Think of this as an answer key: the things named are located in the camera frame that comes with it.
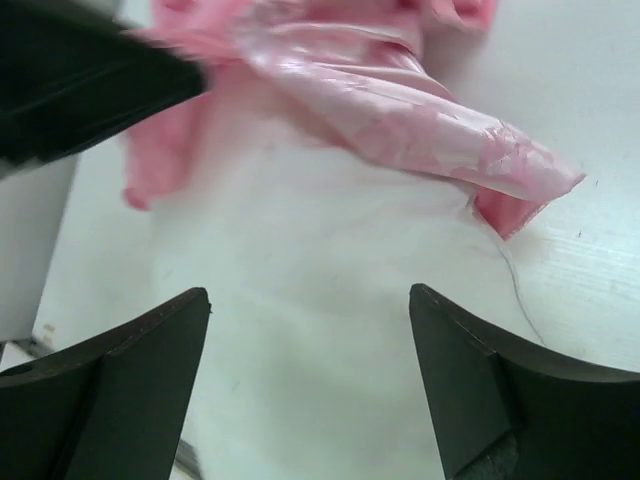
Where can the pink satin pillowcase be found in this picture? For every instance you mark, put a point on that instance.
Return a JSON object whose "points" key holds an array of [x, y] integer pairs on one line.
{"points": [[354, 66]]}

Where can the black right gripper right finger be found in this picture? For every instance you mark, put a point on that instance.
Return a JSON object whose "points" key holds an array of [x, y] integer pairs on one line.
{"points": [[503, 407]]}

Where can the white pillow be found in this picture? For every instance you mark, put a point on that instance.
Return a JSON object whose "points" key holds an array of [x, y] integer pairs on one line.
{"points": [[308, 256]]}

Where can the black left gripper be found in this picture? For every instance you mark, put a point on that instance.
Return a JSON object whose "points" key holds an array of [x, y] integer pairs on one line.
{"points": [[71, 77]]}

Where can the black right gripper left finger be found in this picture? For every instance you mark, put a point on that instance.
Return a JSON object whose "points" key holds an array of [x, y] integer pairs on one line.
{"points": [[111, 407]]}

